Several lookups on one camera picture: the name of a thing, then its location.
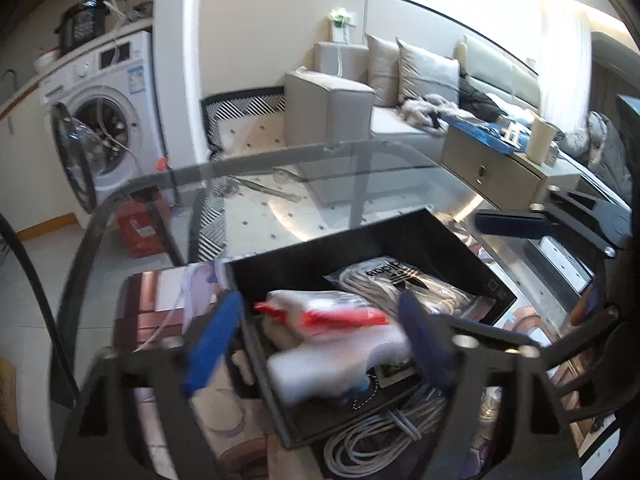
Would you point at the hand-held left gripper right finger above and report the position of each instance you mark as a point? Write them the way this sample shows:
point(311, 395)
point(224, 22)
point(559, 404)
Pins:
point(425, 340)

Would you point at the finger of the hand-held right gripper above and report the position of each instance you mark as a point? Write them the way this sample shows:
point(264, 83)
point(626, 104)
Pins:
point(510, 222)
point(580, 340)

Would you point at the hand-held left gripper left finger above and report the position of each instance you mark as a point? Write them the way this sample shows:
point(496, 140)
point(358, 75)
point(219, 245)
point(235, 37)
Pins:
point(212, 340)

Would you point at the clear bag of white socks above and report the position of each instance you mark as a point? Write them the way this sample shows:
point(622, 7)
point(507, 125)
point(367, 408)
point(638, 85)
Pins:
point(400, 285)

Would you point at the black cardboard box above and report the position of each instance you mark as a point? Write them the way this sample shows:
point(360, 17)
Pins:
point(440, 245)

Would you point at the white foam block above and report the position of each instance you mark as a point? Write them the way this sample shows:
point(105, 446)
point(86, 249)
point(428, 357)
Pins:
point(325, 370)

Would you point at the red and white soft packet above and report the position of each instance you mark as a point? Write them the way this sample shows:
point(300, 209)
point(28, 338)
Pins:
point(320, 317)

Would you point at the beige drawer cabinet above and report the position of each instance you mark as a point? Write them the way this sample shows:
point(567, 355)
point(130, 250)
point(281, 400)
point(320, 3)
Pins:
point(490, 165)

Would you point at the blue mat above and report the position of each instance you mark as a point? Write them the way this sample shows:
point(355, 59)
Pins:
point(480, 132)

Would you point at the grey down jacket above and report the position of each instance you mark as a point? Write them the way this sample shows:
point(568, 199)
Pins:
point(595, 140)

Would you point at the black jacket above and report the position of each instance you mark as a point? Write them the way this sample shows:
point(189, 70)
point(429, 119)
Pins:
point(480, 102)

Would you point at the red box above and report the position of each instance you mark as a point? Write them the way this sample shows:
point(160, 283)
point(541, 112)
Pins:
point(142, 230)

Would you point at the grey fur garment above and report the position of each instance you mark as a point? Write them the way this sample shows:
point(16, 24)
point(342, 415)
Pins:
point(425, 112)

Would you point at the grey sofa cushion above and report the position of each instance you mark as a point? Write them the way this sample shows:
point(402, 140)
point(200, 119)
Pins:
point(430, 72)
point(382, 70)

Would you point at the white curtain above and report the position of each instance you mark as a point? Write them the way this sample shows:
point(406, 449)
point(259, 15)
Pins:
point(565, 55)

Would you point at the brown cardboard box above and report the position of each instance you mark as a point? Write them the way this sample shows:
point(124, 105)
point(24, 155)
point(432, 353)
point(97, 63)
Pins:
point(7, 395)

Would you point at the beige sofa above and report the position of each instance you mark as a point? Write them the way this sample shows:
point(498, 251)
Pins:
point(325, 105)

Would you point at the black patterned chair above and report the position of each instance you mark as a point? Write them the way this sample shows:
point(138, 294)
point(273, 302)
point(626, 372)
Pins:
point(245, 107)

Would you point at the white washing machine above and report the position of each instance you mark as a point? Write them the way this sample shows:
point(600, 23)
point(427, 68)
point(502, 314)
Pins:
point(130, 90)

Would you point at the white bowl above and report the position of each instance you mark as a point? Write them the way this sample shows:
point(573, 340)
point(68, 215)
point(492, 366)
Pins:
point(46, 61)

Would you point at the black pressure cooker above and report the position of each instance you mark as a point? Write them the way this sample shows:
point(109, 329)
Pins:
point(82, 25)

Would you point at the white wall charger socket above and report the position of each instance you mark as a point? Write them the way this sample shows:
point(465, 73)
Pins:
point(341, 22)

